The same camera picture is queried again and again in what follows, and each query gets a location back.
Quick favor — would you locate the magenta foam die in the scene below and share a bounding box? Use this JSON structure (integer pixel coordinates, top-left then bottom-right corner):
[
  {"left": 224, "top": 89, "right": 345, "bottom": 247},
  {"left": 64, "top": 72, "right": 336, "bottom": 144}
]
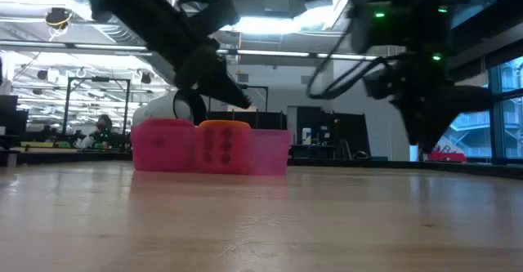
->
[{"left": 132, "top": 118, "right": 197, "bottom": 172}]

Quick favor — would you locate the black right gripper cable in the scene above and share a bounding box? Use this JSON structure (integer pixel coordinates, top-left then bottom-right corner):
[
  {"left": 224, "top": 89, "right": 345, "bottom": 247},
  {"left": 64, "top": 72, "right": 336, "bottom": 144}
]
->
[{"left": 306, "top": 38, "right": 389, "bottom": 100}]

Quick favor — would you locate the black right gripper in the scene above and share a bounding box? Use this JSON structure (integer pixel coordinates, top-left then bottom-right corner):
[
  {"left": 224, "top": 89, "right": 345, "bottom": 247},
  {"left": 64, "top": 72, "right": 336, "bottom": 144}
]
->
[{"left": 363, "top": 53, "right": 494, "bottom": 154}]

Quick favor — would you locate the dark-framed window wall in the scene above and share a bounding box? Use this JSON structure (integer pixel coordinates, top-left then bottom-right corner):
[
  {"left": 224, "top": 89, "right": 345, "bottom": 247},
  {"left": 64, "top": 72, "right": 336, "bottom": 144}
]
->
[{"left": 449, "top": 57, "right": 523, "bottom": 165}]

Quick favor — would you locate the translucent pink plastic bin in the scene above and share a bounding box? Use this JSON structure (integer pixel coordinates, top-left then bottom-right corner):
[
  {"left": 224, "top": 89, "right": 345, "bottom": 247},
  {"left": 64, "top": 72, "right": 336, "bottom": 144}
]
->
[{"left": 130, "top": 127, "right": 291, "bottom": 176}]

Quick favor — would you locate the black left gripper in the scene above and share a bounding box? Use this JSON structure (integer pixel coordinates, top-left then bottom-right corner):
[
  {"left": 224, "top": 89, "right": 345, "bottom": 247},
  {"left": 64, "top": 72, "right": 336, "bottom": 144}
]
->
[{"left": 175, "top": 45, "right": 251, "bottom": 109}]

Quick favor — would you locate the large silver spiral duct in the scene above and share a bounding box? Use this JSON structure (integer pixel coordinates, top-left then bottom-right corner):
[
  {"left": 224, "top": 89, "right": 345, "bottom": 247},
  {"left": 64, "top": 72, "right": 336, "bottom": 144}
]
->
[{"left": 34, "top": 0, "right": 193, "bottom": 86}]

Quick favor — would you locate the black monitor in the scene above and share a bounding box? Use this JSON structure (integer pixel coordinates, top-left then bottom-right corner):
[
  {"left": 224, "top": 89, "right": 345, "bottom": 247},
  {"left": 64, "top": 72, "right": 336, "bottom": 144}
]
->
[{"left": 0, "top": 95, "right": 29, "bottom": 149}]

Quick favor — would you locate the person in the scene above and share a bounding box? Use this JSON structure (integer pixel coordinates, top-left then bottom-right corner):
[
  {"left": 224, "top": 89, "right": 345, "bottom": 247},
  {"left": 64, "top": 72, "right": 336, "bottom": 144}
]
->
[{"left": 75, "top": 114, "right": 114, "bottom": 149}]

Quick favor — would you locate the hanging cable reel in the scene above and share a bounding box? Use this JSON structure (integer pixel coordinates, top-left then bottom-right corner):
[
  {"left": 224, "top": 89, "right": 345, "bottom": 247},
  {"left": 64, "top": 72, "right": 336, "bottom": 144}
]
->
[{"left": 43, "top": 7, "right": 74, "bottom": 31}]

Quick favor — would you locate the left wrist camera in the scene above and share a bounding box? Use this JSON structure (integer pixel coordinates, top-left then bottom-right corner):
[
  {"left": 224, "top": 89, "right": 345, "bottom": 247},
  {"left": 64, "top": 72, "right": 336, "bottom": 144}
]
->
[{"left": 183, "top": 0, "right": 240, "bottom": 36}]

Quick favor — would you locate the orange foam die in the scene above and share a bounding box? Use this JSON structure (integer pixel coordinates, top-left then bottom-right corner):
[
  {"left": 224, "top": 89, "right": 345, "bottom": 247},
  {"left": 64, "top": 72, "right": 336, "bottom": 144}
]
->
[{"left": 195, "top": 119, "right": 253, "bottom": 175}]

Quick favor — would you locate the long linear ceiling light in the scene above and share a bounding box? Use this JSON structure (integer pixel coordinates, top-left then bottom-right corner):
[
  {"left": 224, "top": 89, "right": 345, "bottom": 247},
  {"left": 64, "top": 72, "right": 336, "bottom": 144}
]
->
[{"left": 0, "top": 38, "right": 396, "bottom": 63}]

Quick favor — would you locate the black gantry frame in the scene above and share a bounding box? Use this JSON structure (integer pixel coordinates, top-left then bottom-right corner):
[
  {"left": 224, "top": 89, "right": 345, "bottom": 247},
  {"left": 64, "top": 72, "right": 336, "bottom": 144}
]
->
[
  {"left": 240, "top": 83, "right": 270, "bottom": 110},
  {"left": 63, "top": 75, "right": 132, "bottom": 150}
]

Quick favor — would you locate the white cylindrical projector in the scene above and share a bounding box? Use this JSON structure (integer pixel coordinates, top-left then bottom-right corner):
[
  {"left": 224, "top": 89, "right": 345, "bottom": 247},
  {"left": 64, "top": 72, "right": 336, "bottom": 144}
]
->
[{"left": 131, "top": 88, "right": 208, "bottom": 128}]

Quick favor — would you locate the red object by window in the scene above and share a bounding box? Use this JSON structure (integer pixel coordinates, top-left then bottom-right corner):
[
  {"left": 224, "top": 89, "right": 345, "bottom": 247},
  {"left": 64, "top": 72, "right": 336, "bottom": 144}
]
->
[{"left": 427, "top": 145, "right": 467, "bottom": 163}]

